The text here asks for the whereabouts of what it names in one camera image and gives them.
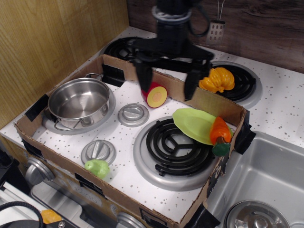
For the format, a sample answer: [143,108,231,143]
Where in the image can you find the light green toy vegetable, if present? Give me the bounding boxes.
[85,159,110,179]

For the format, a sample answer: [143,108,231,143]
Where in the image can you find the silver centre stove knob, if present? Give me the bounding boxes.
[118,103,150,127]

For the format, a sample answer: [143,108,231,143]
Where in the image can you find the hanging silver spatula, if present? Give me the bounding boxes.
[206,0,226,46]

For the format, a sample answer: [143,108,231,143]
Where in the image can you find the back left black burner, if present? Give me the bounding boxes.
[99,36,165,70]

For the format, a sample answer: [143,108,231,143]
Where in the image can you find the black burner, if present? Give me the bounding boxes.
[133,117,217,191]
[99,36,165,70]
[211,61,263,109]

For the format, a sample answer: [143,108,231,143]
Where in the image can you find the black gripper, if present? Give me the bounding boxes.
[130,20,214,101]

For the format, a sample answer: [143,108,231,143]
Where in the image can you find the light green plastic plate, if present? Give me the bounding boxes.
[172,108,234,146]

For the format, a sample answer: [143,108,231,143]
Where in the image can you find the silver stove knob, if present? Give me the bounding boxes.
[81,140,116,165]
[118,103,150,127]

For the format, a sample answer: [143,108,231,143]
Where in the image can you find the orange toy pumpkin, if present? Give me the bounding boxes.
[199,67,235,93]

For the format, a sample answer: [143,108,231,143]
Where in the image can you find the steel cooking pot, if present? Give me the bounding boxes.
[48,73,110,131]

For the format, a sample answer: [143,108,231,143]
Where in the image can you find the silver oven dial left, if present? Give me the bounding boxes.
[25,157,55,186]

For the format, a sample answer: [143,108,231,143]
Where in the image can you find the back right black burner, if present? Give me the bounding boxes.
[211,61,263,109]

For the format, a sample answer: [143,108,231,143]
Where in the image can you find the orange object bottom left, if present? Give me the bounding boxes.
[41,209,62,224]

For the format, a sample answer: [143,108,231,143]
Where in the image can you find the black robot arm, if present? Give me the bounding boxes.
[129,0,214,101]

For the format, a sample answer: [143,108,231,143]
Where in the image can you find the steel pot lid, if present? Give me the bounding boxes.
[224,200,290,228]

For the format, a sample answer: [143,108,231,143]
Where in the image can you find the red yellow toy fruit half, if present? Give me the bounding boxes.
[141,82,168,108]

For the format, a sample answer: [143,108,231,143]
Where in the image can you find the black cable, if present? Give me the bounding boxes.
[0,201,45,228]

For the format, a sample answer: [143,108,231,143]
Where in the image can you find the silver front stove knob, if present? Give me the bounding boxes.
[81,140,116,165]

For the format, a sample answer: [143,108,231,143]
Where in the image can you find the silver oven dial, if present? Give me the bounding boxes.
[116,212,146,228]
[25,157,55,186]

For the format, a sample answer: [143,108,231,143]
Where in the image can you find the front right black burner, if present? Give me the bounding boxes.
[133,117,217,191]

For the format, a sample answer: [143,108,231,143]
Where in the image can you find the silver oven dial right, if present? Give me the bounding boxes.
[116,212,146,228]

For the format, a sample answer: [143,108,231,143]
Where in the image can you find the orange toy carrot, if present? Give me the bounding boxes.
[209,116,232,156]

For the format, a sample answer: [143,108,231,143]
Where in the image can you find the grey toy sink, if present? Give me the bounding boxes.
[207,132,304,228]

